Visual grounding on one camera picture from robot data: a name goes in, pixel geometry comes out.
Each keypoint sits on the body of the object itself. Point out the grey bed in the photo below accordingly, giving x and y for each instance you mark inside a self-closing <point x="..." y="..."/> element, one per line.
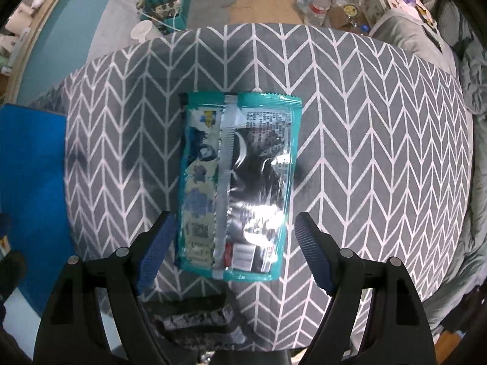
<point x="411" y="34"/>

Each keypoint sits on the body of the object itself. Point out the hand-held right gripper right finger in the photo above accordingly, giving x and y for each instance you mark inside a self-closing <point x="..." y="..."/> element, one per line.
<point x="315" y="254"/>

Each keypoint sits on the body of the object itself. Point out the grey-green blanket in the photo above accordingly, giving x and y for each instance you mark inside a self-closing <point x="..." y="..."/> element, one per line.
<point x="471" y="64"/>

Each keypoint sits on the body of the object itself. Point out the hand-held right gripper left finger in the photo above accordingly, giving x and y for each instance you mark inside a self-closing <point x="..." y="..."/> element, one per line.
<point x="156" y="251"/>

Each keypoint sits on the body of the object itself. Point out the clear plastic bottle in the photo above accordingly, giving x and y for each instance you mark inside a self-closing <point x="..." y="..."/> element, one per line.
<point x="317" y="7"/>

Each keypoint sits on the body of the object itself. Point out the teal snack packet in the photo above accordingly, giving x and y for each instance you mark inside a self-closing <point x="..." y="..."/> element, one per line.
<point x="258" y="182"/>

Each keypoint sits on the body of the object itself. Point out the teal storage basket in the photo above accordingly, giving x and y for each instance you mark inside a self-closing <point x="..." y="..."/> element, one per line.
<point x="167" y="7"/>

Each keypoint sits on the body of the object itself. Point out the cardboard box with blue flap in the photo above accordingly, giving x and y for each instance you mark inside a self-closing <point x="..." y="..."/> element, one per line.
<point x="34" y="197"/>

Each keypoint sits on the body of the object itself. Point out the white plastic jug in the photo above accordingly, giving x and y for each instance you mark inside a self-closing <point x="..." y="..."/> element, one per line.
<point x="146" y="30"/>

